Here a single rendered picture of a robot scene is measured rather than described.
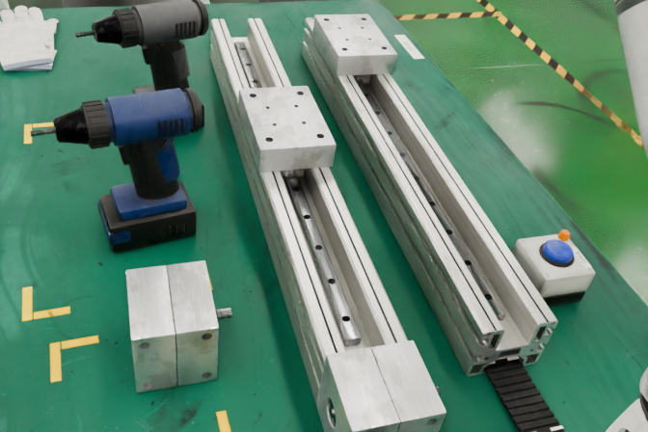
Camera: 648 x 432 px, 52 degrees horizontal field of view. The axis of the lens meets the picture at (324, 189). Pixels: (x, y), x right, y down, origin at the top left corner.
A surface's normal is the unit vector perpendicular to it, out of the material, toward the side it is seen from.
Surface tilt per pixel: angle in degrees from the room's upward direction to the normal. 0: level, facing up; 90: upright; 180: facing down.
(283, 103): 0
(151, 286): 0
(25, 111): 0
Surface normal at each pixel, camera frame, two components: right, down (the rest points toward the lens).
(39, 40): 0.23, -0.67
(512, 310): -0.95, 0.09
